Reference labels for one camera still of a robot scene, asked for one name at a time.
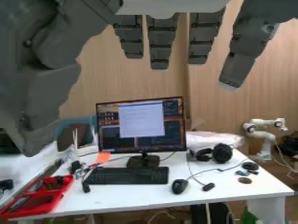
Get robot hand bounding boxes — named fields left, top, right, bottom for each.
left=0, top=0, right=298, bottom=158

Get black computer monitor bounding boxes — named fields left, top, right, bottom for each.
left=94, top=96, right=187, bottom=169

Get orange paper slip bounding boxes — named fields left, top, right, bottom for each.
left=94, top=151, right=111, bottom=165

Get red tray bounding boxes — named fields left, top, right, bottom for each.
left=0, top=190, right=64, bottom=220
left=25, top=174, right=75, bottom=195

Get small black block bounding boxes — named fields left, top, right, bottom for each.
left=79, top=179, right=91, bottom=194

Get black keyboard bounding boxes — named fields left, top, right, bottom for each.
left=82, top=165, right=170, bottom=186

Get white plastic bag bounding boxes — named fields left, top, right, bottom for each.
left=185, top=130, right=246, bottom=150

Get white desk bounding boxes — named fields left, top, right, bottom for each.
left=0, top=146, right=296, bottom=224

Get black computer mouse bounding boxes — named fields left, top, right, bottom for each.
left=170, top=178, right=190, bottom=195

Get black headphones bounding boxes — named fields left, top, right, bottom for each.
left=194, top=142, right=235, bottom=165

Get small white jointed device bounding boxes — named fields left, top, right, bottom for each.
left=242, top=117, right=290, bottom=161

